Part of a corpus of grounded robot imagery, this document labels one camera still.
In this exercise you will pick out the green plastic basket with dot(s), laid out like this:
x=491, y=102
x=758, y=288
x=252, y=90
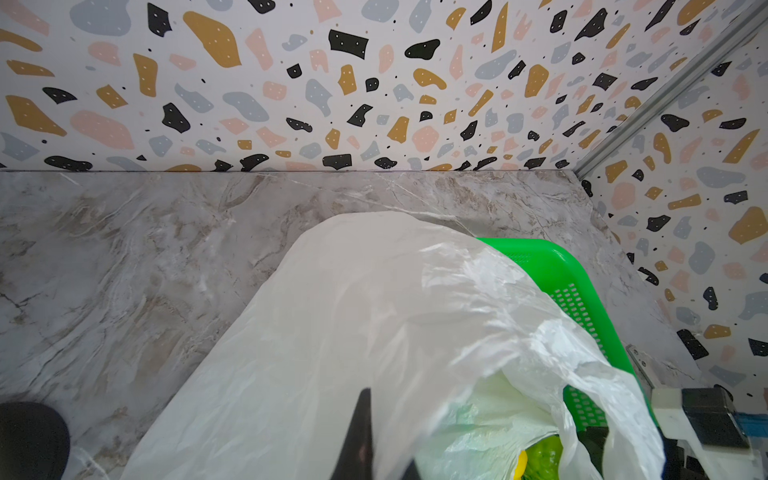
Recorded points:
x=558, y=274

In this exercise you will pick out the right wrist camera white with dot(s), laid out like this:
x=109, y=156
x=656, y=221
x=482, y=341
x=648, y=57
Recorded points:
x=706, y=426

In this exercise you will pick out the white plastic bag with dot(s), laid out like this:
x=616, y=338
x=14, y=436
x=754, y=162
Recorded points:
x=384, y=301

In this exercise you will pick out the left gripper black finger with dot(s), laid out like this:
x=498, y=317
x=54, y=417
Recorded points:
x=356, y=456

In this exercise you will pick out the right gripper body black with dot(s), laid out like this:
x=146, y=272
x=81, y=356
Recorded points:
x=594, y=439

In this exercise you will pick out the light green custard apple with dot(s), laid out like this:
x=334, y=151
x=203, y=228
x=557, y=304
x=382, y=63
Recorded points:
x=543, y=459

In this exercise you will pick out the blue white microphone on stand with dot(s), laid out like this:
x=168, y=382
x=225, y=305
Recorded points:
x=35, y=441

